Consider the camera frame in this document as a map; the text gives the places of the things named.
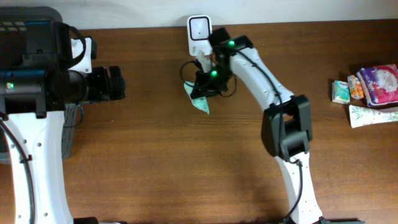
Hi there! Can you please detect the green tissue pack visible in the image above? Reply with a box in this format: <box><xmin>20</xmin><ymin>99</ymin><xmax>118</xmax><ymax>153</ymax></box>
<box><xmin>331</xmin><ymin>80</ymin><xmax>350</xmax><ymax>104</ymax></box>

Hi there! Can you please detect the orange tissue pack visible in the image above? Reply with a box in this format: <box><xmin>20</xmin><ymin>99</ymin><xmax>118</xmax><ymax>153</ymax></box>
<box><xmin>347</xmin><ymin>75</ymin><xmax>364</xmax><ymax>100</ymax></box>

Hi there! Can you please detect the white bamboo print tube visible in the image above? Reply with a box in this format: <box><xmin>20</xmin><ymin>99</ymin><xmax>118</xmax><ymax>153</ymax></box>
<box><xmin>348</xmin><ymin>105</ymin><xmax>397</xmax><ymax>128</ymax></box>

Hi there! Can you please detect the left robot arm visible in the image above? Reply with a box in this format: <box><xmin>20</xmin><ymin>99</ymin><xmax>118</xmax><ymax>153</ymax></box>
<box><xmin>1</xmin><ymin>7</ymin><xmax>126</xmax><ymax>223</ymax></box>

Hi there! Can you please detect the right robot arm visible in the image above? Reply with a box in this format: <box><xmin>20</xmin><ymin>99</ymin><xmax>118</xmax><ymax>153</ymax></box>
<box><xmin>190</xmin><ymin>28</ymin><xmax>323</xmax><ymax>223</ymax></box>

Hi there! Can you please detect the grey plastic mesh basket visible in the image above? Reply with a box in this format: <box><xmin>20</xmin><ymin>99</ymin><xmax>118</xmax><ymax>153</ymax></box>
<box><xmin>1</xmin><ymin>6</ymin><xmax>78</xmax><ymax>161</ymax></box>

